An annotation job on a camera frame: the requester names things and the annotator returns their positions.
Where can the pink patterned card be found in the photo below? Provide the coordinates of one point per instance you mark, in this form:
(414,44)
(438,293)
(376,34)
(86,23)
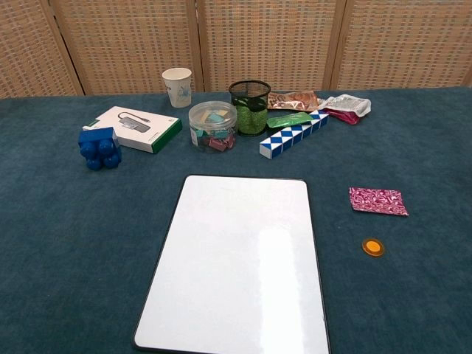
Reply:
(378,201)

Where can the green plastic roll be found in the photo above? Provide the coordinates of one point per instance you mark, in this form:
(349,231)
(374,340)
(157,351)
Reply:
(251,118)

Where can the black mesh pen holder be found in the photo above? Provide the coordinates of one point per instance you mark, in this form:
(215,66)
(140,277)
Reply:
(250,96)

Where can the silver white snack packet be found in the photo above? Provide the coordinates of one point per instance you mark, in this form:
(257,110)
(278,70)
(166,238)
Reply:
(346,103)

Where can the blue white snake puzzle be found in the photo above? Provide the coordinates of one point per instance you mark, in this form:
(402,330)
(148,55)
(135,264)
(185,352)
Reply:
(284,138)

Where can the blue toy building block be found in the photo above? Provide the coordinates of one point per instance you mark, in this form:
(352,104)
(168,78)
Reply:
(97,147)

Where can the white paper cup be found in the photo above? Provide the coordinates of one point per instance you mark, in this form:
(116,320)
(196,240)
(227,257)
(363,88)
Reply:
(178,88)

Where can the white green USB hub box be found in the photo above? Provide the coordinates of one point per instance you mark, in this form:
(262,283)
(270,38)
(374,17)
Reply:
(140,129)

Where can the white rectangular board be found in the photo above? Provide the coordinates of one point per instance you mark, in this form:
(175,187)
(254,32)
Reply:
(236,258)

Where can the woven bamboo folding screen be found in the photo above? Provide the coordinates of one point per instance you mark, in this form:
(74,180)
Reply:
(258,37)

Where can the teal felt table cover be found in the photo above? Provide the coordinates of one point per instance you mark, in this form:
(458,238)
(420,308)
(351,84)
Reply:
(55,239)

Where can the small orange round disc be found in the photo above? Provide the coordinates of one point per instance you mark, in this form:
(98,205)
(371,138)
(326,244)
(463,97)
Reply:
(373,247)

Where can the clear jar of binder clips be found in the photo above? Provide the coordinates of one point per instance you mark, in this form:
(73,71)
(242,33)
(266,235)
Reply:
(212,125)

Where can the brown snack pouch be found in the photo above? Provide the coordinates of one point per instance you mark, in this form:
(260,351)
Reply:
(295,100)

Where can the magenta snack packet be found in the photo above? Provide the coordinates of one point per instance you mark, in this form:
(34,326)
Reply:
(346,118)

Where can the green sachet packet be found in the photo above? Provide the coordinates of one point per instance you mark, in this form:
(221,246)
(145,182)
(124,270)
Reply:
(289,119)

